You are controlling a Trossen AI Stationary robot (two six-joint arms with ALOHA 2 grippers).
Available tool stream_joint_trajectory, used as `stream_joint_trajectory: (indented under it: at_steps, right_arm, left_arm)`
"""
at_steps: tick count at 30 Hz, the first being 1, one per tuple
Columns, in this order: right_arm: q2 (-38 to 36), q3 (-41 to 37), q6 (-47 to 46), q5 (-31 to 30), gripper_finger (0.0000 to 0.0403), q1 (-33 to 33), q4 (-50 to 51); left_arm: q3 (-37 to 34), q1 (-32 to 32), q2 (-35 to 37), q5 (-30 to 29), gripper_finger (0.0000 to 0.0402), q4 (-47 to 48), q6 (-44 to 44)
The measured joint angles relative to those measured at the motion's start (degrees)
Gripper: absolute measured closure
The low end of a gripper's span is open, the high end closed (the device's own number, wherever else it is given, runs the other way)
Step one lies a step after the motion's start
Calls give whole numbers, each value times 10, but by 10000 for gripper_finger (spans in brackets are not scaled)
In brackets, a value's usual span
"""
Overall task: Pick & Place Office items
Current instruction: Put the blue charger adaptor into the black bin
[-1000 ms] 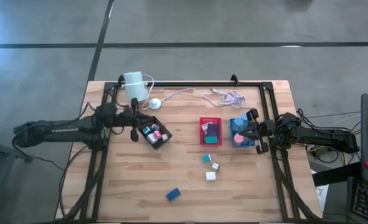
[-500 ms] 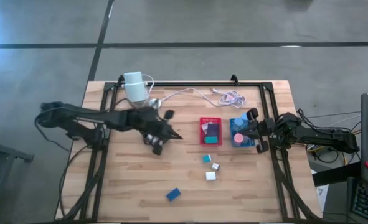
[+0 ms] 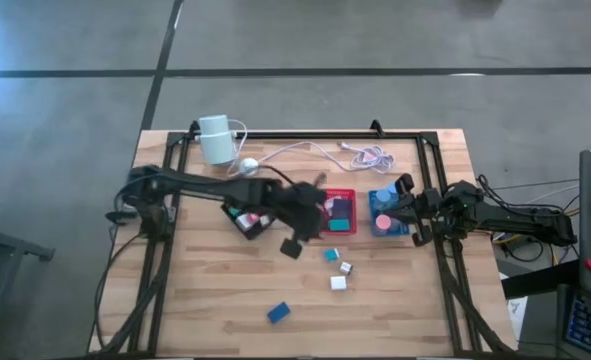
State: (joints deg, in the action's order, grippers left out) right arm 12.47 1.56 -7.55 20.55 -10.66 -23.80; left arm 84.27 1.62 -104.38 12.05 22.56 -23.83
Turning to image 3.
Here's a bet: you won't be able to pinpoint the black desk base beam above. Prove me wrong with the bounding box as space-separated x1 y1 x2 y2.
502 259 581 301

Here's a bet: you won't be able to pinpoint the white paper sheet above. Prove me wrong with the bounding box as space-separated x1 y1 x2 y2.
507 295 529 341

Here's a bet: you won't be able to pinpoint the red mesh basket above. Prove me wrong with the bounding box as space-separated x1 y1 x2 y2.
321 187 358 237

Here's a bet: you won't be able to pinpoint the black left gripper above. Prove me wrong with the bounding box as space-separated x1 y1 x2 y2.
273 171 330 261

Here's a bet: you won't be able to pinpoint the blue rectangular pad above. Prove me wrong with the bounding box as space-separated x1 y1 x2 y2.
266 301 292 325

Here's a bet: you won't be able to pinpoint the tangled floor cables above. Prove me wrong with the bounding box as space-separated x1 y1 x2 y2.
477 173 584 266

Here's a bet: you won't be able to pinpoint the white cylindrical lamp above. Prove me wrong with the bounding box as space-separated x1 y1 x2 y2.
197 114 240 166

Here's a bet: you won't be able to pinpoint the black sleeved cable bundle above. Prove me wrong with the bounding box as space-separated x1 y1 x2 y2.
442 259 509 357
92 229 176 356

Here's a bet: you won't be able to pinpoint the white round cable switch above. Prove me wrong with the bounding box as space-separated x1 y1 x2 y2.
238 156 260 177

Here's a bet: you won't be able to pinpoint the white coiled lamp cable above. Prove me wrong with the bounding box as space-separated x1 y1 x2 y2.
224 118 396 179

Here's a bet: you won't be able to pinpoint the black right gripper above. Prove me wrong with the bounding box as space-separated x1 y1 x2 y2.
391 172 461 248

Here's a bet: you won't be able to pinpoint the grey metal furniture frame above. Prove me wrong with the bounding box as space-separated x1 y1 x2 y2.
0 219 56 360

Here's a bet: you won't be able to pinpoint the black mesh tray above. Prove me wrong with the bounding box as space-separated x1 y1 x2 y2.
221 199 278 242

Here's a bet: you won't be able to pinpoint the black aluminium rig frame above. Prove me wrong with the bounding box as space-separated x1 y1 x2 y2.
127 119 514 357

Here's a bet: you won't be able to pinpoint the blue mesh basket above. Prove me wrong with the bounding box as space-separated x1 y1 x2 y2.
367 188 412 238

